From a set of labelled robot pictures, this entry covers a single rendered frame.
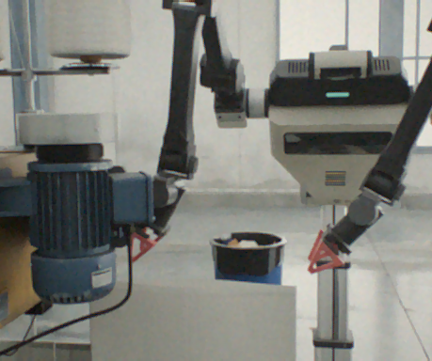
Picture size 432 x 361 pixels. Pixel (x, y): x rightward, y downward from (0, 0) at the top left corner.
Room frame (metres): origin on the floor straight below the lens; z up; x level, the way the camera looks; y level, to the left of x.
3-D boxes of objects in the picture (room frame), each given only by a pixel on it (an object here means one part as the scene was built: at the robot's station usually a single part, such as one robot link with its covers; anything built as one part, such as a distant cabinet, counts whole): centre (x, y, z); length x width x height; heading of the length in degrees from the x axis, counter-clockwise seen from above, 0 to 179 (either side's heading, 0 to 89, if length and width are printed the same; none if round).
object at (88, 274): (1.09, 0.26, 1.21); 0.15 x 0.15 x 0.25
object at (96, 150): (1.09, 0.26, 1.35); 0.12 x 0.12 x 0.04
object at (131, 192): (1.12, 0.16, 1.25); 0.10 x 0.08 x 0.12; 16
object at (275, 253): (3.68, -0.20, 0.32); 0.51 x 0.48 x 0.65; 171
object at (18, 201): (1.07, 0.35, 1.27); 0.12 x 0.09 x 0.09; 171
